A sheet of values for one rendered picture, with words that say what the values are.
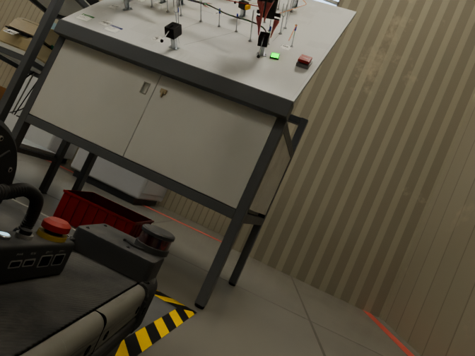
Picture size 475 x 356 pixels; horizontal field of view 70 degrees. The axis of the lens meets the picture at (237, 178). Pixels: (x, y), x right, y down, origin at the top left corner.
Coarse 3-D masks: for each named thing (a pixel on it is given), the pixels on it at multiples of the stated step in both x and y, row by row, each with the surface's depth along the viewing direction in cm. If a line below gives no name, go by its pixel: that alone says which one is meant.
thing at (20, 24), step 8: (16, 24) 171; (24, 24) 171; (32, 24) 172; (0, 32) 169; (24, 32) 170; (32, 32) 168; (0, 40) 169; (8, 40) 167; (16, 40) 167; (24, 40) 166; (48, 40) 172; (56, 40) 177; (24, 48) 165; (48, 48) 175; (40, 56) 172; (48, 56) 176
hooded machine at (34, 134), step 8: (32, 80) 336; (24, 88) 336; (24, 96) 335; (24, 104) 335; (16, 112) 334; (8, 120) 334; (16, 120) 334; (8, 128) 333; (32, 128) 333; (32, 136) 332; (40, 136) 332; (48, 136) 332; (56, 136) 336; (40, 144) 332; (48, 144) 332; (56, 144) 341; (72, 144) 370; (56, 152) 348; (72, 152) 377; (64, 160) 377
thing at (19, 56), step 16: (32, 0) 206; (48, 0) 199; (64, 0) 164; (80, 0) 172; (48, 16) 160; (48, 32) 162; (0, 48) 163; (16, 48) 161; (32, 48) 159; (16, 64) 212; (32, 64) 161; (16, 80) 158; (16, 96) 161; (0, 112) 157; (32, 144) 194; (64, 144) 200; (48, 176) 200
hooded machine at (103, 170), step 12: (84, 156) 315; (96, 168) 312; (108, 168) 311; (120, 168) 309; (96, 180) 315; (108, 180) 309; (120, 180) 308; (132, 180) 306; (144, 180) 305; (108, 192) 312; (120, 192) 311; (132, 192) 305; (144, 192) 312; (156, 192) 340; (144, 204) 336
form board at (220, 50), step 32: (224, 0) 190; (256, 0) 193; (128, 32) 156; (160, 32) 159; (192, 32) 161; (224, 32) 164; (256, 32) 167; (288, 32) 169; (320, 32) 172; (192, 64) 143; (224, 64) 145; (256, 64) 147; (288, 64) 149; (320, 64) 153; (288, 96) 133
